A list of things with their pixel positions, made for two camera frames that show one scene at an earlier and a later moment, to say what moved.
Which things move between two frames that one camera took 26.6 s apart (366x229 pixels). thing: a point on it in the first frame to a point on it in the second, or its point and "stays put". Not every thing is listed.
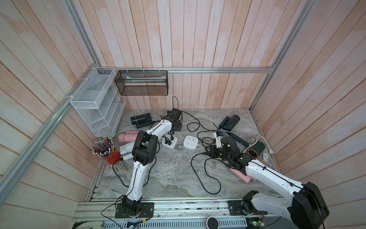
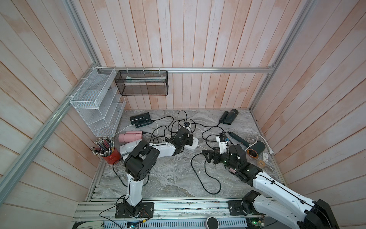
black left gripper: (179, 127) to (190, 139)
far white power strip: (190, 142) stays put
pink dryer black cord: (207, 172) stays put
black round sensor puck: (212, 223) stays put
